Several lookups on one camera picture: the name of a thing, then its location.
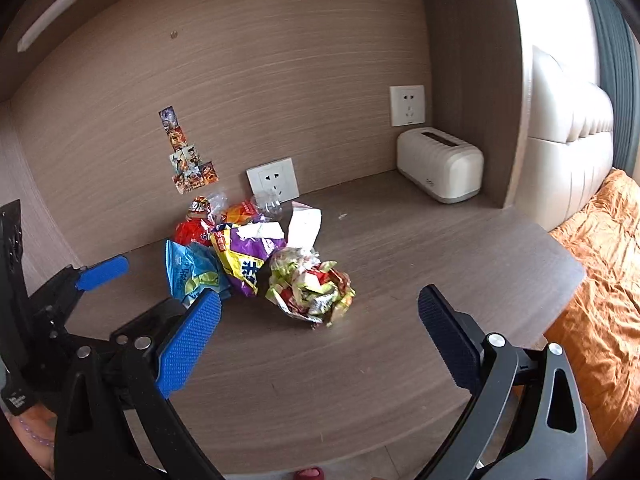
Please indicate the torn white paper strip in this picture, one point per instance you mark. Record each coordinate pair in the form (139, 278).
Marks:
(260, 230)

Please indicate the white wall socket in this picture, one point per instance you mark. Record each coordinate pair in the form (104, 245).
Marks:
(272, 177)
(407, 105)

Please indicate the yellow and purple snack bag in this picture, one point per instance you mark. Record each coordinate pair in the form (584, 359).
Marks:
(240, 265)

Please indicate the clear plastic bag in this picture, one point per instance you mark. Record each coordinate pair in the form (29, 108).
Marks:
(218, 202)

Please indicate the crumpled green and red wrapper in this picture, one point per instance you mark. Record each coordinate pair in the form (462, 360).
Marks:
(305, 285)

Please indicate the red snack bag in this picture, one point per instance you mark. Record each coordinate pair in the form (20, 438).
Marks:
(192, 230)

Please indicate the person's left forearm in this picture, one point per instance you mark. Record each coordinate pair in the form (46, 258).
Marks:
(30, 445)

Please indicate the cream padded headboard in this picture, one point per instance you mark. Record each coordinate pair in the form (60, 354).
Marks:
(565, 160)

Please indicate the bed with orange duvet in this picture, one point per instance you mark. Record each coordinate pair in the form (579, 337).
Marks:
(600, 285)

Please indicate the strip of cartoon stickers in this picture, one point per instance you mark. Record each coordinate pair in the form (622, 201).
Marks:
(187, 177)

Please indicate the white light strip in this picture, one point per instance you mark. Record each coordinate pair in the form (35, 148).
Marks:
(65, 7)

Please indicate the blue snack bag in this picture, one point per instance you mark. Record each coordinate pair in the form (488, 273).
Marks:
(192, 270)

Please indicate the plastic bottle with orange label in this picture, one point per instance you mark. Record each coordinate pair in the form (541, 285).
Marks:
(240, 212)

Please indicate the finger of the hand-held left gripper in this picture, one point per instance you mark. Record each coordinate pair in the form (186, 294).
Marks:
(102, 272)

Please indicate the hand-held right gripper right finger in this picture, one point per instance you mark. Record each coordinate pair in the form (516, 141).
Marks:
(450, 340)

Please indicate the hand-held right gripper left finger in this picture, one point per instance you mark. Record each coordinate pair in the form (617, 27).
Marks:
(190, 345)

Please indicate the white paper receipt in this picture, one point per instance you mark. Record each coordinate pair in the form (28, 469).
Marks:
(305, 225)

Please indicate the teal curtain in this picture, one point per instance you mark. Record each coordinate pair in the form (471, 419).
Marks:
(612, 45)

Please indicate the white ribbed tissue box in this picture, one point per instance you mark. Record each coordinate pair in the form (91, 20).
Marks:
(440, 165)

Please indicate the red slipper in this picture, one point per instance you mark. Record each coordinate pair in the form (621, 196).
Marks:
(307, 473)

